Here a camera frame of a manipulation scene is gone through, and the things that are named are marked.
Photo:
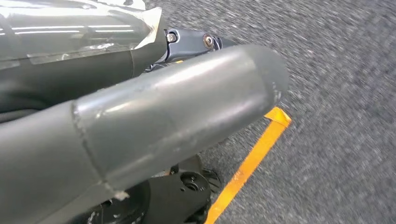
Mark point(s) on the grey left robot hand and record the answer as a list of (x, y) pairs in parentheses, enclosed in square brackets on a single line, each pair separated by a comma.
[(154, 108)]

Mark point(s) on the black left robot foot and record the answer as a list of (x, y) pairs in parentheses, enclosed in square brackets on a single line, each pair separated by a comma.
[(173, 198)]

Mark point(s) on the yellow floor tape square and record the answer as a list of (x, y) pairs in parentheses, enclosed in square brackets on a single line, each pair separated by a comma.
[(247, 167)]

